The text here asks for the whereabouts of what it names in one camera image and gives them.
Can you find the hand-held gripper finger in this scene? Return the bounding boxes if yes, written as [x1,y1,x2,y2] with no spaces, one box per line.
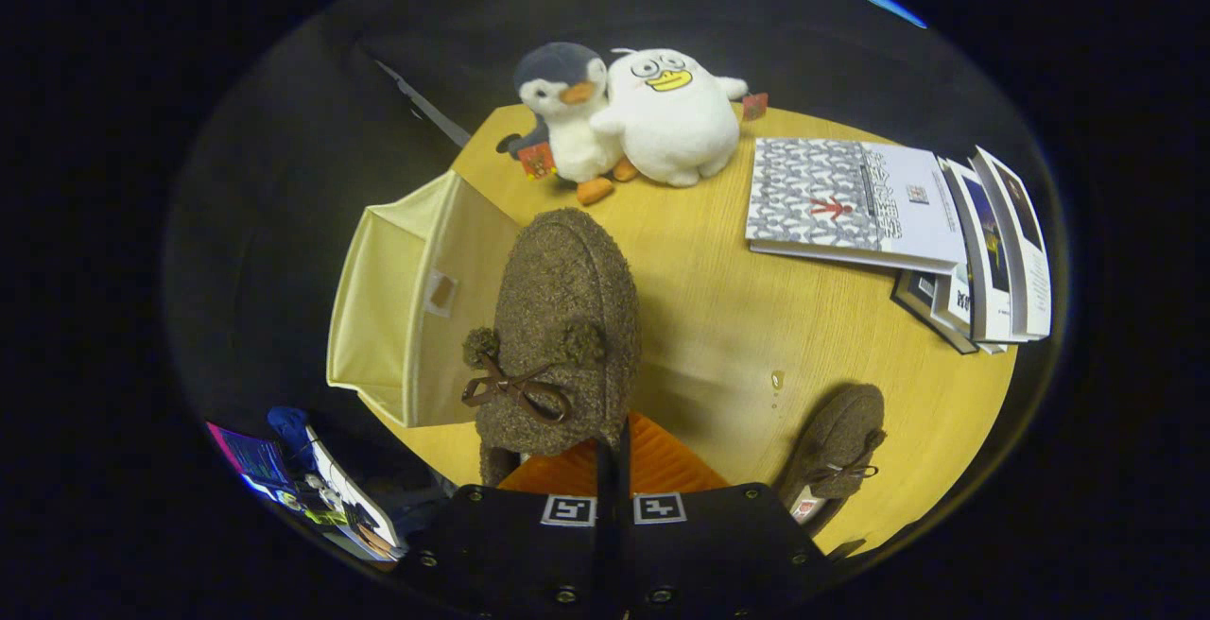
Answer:
[619,412,835,620]
[392,439,618,620]

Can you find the brown fuzzy shoe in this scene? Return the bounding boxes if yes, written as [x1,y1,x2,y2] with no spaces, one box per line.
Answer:
[774,383,888,539]
[460,207,643,489]

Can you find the cream fabric storage box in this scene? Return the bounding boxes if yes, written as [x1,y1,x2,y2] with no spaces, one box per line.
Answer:
[326,169,524,430]

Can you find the colourful magazines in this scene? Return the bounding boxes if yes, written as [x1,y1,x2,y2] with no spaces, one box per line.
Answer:
[205,404,408,563]

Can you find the grey patterned book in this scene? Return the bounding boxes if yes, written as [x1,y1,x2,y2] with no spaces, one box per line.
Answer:
[744,135,968,275]

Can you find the white book black lettering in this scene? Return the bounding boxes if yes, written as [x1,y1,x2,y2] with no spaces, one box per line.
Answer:
[930,264,1009,355]

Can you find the white duck plush toy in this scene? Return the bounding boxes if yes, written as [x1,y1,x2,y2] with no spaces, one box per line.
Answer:
[590,46,769,189]

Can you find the grey penguin plush toy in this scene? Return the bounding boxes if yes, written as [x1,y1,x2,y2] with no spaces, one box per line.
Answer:
[495,42,640,207]

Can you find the white book dark photo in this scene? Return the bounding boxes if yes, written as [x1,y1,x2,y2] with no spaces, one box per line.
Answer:
[968,145,1053,340]

